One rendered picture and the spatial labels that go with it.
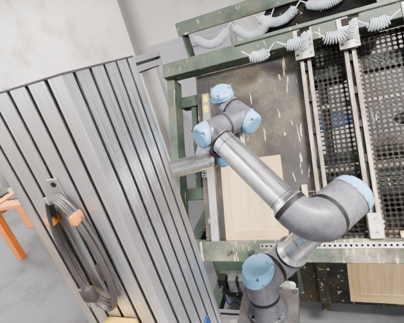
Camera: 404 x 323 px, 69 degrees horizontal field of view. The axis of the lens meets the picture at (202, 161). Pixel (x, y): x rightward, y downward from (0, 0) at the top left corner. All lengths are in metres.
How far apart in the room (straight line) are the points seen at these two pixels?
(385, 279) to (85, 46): 5.08
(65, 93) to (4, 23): 6.09
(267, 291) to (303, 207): 0.45
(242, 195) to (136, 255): 1.24
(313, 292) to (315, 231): 1.58
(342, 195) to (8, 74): 6.53
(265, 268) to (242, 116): 0.52
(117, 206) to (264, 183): 0.38
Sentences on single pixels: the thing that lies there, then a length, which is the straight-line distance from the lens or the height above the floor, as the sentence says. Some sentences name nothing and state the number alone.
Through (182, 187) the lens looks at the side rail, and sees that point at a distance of 1.96.
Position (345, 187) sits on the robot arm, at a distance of 0.82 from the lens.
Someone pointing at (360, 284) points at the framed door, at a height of 0.40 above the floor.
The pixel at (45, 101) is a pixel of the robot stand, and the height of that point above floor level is 1.99.
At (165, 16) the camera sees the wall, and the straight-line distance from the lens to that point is 4.84.
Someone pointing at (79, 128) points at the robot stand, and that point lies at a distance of 0.55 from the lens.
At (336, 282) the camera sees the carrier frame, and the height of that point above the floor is 0.39.
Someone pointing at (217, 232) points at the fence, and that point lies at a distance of 1.85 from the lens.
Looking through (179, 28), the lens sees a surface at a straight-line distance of 2.53.
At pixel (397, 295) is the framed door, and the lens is 2.30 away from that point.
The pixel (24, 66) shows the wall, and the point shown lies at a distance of 6.54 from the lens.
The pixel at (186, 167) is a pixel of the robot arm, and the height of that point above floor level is 1.56.
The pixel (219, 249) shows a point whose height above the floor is 0.87.
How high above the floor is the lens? 2.01
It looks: 21 degrees down
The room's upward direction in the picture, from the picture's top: 16 degrees counter-clockwise
